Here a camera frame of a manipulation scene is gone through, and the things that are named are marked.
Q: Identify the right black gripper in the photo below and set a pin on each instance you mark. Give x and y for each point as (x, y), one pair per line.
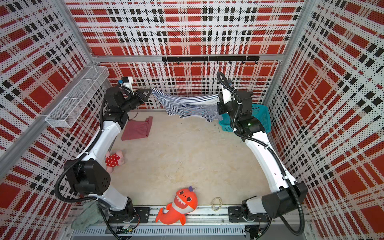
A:
(221, 107)

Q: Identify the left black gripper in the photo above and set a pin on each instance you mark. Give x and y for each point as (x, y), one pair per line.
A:
(139, 94)

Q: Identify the striped black white tank top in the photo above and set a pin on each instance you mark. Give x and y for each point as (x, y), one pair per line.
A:
(200, 106)

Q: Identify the maroon tank top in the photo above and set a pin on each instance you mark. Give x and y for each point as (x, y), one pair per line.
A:
(137, 129)

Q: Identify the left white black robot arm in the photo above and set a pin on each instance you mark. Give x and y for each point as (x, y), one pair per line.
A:
(86, 178)

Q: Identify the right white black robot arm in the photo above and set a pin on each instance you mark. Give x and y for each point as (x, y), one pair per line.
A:
(286, 196)

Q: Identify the teal plastic basket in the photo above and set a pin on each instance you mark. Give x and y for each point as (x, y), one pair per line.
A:
(260, 112)

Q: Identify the pink plush toy red dress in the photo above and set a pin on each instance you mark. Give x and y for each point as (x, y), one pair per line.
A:
(114, 160)

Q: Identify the red shark plush toy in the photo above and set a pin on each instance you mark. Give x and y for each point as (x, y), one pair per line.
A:
(185, 202)

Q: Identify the green cloth rag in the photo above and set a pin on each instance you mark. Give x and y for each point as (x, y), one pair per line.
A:
(88, 217)

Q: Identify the black wall hook rail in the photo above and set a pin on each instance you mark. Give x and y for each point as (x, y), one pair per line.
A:
(212, 59)

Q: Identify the white wire mesh shelf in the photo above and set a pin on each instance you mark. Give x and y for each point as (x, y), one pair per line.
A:
(68, 110)

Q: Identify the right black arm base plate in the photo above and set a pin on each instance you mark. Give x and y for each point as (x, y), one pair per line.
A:
(238, 215)

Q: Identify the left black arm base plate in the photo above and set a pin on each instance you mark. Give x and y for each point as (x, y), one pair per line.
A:
(137, 215)

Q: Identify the aluminium front rail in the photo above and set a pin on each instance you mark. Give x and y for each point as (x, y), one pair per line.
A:
(204, 221)

